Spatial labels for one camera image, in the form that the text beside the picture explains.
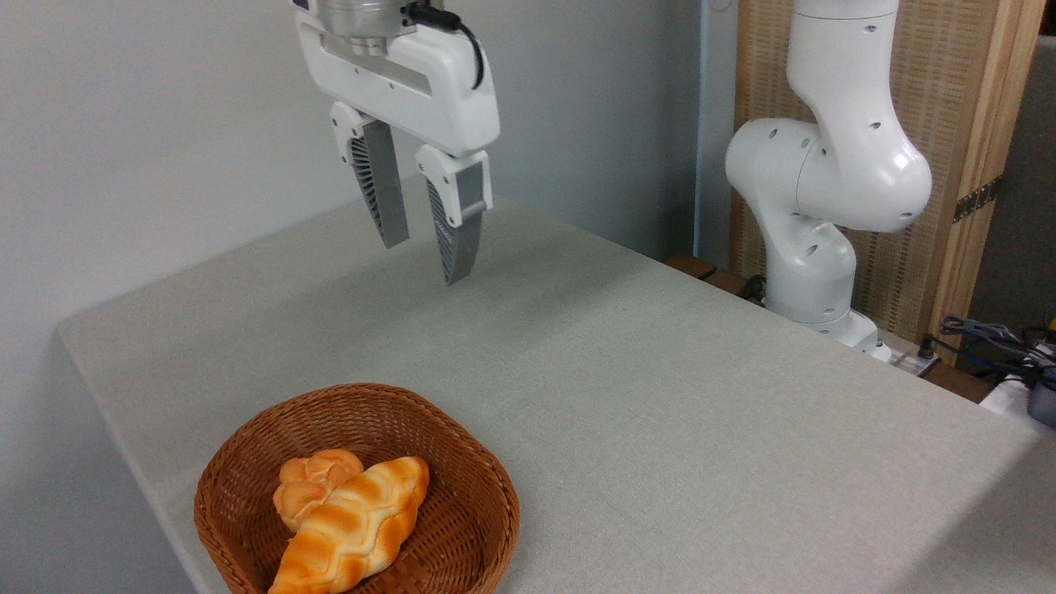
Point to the white box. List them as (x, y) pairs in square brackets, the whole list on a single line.
[(1002, 400)]

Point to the black metal screen hinge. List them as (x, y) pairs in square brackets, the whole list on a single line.
[(978, 199)]

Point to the round knotted bread roll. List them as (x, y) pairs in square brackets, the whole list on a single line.
[(301, 491)]

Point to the black base connector plug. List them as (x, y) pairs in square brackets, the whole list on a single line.
[(927, 346)]

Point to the brown wicker basket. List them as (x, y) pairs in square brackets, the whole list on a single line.
[(462, 511)]

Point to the woven wooden screen panel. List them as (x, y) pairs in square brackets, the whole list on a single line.
[(949, 99)]

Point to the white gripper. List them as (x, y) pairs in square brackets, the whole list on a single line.
[(429, 99)]

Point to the grey tablecloth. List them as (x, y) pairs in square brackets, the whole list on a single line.
[(742, 462)]

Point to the long braided bread loaf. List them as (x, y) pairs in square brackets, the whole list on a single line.
[(355, 528)]

